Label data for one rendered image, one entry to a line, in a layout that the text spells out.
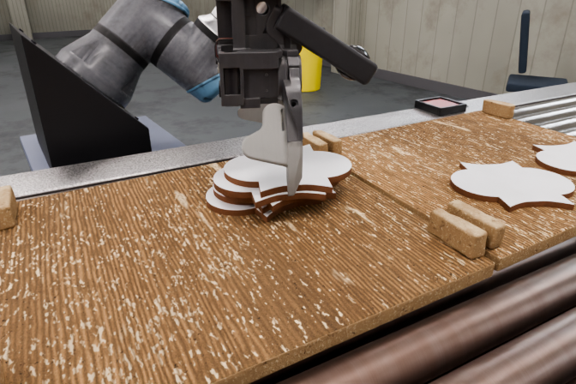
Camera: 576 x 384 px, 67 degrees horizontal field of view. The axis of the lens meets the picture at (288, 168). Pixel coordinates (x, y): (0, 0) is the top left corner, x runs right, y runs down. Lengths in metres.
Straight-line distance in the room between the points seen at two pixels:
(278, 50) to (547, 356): 0.34
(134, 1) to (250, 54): 0.50
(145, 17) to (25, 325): 0.62
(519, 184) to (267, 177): 0.31
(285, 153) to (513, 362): 0.25
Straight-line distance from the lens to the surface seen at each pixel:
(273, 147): 0.43
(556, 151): 0.75
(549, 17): 4.62
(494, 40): 4.86
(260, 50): 0.44
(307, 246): 0.43
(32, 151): 0.97
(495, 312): 0.42
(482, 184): 0.58
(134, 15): 0.89
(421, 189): 0.57
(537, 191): 0.59
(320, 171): 0.49
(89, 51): 0.89
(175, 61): 0.88
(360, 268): 0.41
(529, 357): 0.39
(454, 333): 0.39
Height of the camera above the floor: 1.18
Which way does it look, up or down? 24 degrees down
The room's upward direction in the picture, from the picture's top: straight up
